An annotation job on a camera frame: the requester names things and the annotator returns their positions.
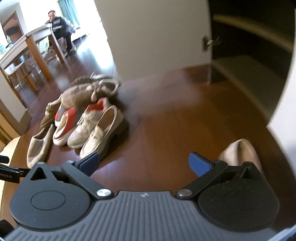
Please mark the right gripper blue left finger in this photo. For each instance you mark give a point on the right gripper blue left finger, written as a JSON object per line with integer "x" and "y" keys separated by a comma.
{"x": 79, "y": 173}

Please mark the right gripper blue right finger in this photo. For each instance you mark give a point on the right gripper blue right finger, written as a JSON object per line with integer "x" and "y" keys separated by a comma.
{"x": 207, "y": 172}

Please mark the beige quilted slipper front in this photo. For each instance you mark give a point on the beige quilted slipper front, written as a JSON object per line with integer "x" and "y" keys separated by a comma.
{"x": 39, "y": 146}

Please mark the beige quilted slipper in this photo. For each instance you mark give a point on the beige quilted slipper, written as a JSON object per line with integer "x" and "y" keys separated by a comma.
{"x": 81, "y": 81}
{"x": 39, "y": 146}

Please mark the white sneaker coral lining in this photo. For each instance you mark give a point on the white sneaker coral lining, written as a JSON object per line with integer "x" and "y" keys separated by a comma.
{"x": 87, "y": 123}

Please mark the white loafer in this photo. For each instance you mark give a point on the white loafer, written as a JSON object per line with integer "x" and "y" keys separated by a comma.
{"x": 239, "y": 152}
{"x": 110, "y": 124}

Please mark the red grey slipper front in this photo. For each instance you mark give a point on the red grey slipper front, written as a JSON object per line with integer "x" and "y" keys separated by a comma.
{"x": 65, "y": 127}

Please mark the red grey slipper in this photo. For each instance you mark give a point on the red grey slipper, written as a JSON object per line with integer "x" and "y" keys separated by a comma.
{"x": 65, "y": 127}
{"x": 59, "y": 115}

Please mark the white loafer front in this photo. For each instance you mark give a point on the white loafer front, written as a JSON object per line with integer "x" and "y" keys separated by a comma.
{"x": 110, "y": 124}

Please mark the red grey slipper back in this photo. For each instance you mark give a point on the red grey slipper back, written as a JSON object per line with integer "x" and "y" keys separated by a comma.
{"x": 59, "y": 115}

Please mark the brown fleece shoe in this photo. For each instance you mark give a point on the brown fleece shoe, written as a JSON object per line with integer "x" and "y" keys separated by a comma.
{"x": 50, "y": 112}
{"x": 81, "y": 95}

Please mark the wooden chair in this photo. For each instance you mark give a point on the wooden chair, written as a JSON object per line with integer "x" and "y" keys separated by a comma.
{"x": 19, "y": 74}

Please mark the dark shoe cabinet shelves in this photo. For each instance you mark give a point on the dark shoe cabinet shelves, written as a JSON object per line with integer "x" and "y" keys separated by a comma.
{"x": 252, "y": 45}

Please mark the wooden dining table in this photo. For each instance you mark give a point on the wooden dining table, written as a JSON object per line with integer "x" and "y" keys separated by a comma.
{"x": 29, "y": 42}

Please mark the white cabinet door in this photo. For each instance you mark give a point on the white cabinet door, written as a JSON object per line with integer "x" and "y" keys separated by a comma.
{"x": 152, "y": 37}

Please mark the person in dark clothes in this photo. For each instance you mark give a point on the person in dark clothes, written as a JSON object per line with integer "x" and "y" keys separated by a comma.
{"x": 61, "y": 27}

